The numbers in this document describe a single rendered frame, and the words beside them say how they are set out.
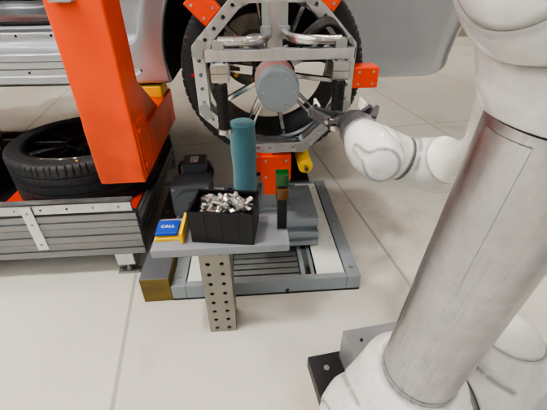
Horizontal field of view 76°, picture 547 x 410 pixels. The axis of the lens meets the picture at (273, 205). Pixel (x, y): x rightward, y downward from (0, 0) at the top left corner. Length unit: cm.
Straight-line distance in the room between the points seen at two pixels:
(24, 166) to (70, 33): 71
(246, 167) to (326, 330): 70
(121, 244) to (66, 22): 88
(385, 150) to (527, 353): 40
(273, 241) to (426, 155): 53
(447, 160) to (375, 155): 15
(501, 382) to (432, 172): 39
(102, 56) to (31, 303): 109
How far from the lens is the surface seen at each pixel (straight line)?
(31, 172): 176
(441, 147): 81
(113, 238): 166
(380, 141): 74
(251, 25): 178
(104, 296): 172
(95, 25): 122
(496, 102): 29
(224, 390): 132
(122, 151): 133
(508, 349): 68
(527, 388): 70
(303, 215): 162
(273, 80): 112
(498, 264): 35
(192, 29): 133
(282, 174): 103
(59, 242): 176
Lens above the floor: 115
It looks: 33 degrees down
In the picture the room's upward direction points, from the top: 1 degrees counter-clockwise
